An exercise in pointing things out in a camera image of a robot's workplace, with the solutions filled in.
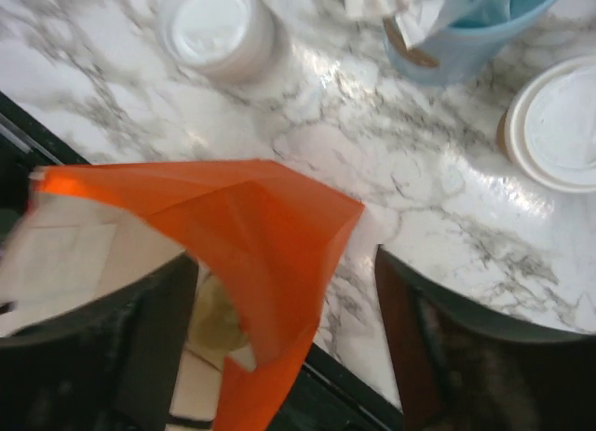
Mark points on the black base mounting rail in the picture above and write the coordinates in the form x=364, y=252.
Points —
x=325, y=396

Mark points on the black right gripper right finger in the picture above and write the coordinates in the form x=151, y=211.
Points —
x=460, y=365

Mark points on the separated brown pulp carrier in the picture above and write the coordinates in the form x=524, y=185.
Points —
x=214, y=330

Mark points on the single kraft paper cup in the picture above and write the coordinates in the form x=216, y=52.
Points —
x=500, y=135

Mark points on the single white cup lid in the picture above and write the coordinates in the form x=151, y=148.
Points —
x=550, y=127

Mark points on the orange paper bag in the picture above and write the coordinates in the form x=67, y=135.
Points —
x=271, y=235

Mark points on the blue cylindrical sugar container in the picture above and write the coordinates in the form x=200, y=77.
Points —
x=459, y=51

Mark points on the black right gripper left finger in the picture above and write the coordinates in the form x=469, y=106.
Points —
x=116, y=357

